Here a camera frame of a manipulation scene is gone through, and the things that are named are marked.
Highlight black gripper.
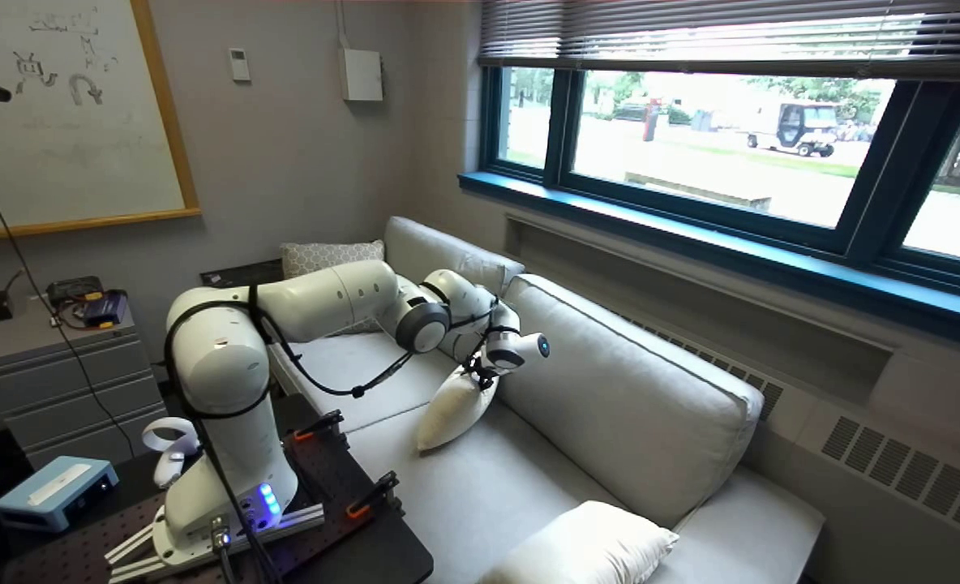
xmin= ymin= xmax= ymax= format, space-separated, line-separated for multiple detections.
xmin=464 ymin=352 xmax=510 ymax=388

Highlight small cream pillow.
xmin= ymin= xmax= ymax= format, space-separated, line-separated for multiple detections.
xmin=480 ymin=498 xmax=680 ymax=584
xmin=411 ymin=364 xmax=504 ymax=459

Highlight grey sofa seat cushion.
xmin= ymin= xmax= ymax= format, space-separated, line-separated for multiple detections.
xmin=345 ymin=386 xmax=667 ymax=584
xmin=271 ymin=329 xmax=461 ymax=435

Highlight grey fabric sofa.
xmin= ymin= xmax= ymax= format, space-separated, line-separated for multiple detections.
xmin=199 ymin=213 xmax=831 ymax=584

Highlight black orange clamp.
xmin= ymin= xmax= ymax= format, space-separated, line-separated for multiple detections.
xmin=345 ymin=466 xmax=401 ymax=530
xmin=286 ymin=407 xmax=347 ymax=448

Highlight grey patterned pillow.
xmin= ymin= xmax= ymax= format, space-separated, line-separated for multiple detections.
xmin=278 ymin=237 xmax=390 ymax=279

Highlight black robot table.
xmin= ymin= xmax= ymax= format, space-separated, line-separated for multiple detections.
xmin=0 ymin=404 xmax=439 ymax=584

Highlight blue framed wide window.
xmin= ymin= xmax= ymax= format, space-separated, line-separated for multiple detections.
xmin=458 ymin=60 xmax=960 ymax=354

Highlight white VR controller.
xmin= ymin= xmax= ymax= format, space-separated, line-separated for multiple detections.
xmin=136 ymin=417 xmax=205 ymax=492

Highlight dark jeep outside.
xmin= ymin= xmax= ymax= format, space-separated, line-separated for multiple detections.
xmin=770 ymin=101 xmax=843 ymax=162

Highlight black orange electronic device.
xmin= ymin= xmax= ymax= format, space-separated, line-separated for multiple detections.
xmin=44 ymin=273 xmax=136 ymax=334

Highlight dark window blinds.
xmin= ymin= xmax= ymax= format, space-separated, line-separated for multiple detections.
xmin=477 ymin=0 xmax=960 ymax=82

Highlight grey drawer cabinet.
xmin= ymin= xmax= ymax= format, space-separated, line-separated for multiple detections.
xmin=0 ymin=289 xmax=176 ymax=466

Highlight light blue box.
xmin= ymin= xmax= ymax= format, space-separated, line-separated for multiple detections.
xmin=0 ymin=452 xmax=122 ymax=536

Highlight wood framed whiteboard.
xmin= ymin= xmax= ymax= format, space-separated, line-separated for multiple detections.
xmin=0 ymin=0 xmax=205 ymax=247

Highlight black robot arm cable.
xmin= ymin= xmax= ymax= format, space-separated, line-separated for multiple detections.
xmin=163 ymin=284 xmax=506 ymax=435

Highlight beige wall heater cover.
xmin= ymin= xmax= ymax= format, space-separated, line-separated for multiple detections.
xmin=500 ymin=207 xmax=960 ymax=584

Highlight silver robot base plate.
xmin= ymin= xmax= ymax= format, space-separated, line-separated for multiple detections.
xmin=99 ymin=501 xmax=330 ymax=584

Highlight white wall box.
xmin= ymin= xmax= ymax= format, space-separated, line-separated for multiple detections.
xmin=341 ymin=47 xmax=390 ymax=106

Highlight white wall thermostat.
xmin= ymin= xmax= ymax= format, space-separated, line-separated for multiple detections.
xmin=226 ymin=47 xmax=257 ymax=87

